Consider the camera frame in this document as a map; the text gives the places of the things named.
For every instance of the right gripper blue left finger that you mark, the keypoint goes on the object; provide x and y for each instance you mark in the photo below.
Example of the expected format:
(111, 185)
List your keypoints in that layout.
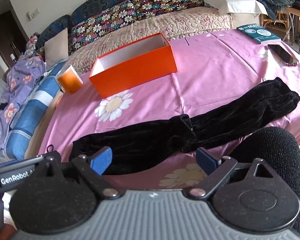
(90, 170)

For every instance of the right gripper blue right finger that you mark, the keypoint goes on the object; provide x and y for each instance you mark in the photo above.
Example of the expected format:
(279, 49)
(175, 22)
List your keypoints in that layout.
(218, 170)

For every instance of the black velvet cloth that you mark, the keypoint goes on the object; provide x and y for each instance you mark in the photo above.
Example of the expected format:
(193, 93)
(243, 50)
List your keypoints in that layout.
(142, 146)

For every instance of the orange cylindrical canister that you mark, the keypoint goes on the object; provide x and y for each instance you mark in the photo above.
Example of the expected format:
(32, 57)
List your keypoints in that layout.
(68, 80)

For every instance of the blue striped quilt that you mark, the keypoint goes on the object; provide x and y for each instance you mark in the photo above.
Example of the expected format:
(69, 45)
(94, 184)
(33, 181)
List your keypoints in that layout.
(28, 130)

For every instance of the pink floral tablecloth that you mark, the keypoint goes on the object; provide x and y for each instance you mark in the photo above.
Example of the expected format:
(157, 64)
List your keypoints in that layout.
(213, 70)

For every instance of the purple floral blanket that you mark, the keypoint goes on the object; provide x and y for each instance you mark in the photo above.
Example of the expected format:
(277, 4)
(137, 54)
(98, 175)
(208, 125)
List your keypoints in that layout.
(21, 81)

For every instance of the beige cushion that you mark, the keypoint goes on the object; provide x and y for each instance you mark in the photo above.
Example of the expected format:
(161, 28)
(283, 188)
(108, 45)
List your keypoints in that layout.
(56, 48)

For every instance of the orange cardboard box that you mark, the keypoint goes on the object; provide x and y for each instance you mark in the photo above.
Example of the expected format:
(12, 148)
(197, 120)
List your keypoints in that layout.
(133, 64)

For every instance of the black smartphone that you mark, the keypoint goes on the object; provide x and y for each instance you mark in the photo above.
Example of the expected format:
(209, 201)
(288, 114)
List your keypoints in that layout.
(281, 56)

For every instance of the teal book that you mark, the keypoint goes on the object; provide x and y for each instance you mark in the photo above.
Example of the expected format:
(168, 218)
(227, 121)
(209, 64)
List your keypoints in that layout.
(258, 33)

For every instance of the beige quilted bedspread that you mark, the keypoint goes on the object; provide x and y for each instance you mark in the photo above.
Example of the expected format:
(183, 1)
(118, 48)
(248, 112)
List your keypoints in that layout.
(174, 25)

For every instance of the left floral pillow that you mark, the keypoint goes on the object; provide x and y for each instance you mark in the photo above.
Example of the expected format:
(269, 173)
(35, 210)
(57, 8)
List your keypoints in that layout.
(97, 26)

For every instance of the floral pillow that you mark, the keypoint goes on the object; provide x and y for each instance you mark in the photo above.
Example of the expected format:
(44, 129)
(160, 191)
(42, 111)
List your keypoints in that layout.
(97, 26)
(150, 8)

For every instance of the wooden chair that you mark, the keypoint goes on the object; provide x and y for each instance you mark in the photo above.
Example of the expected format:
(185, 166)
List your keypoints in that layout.
(287, 21)

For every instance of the right floral pillow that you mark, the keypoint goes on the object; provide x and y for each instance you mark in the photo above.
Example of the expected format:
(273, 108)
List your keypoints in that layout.
(150, 8)

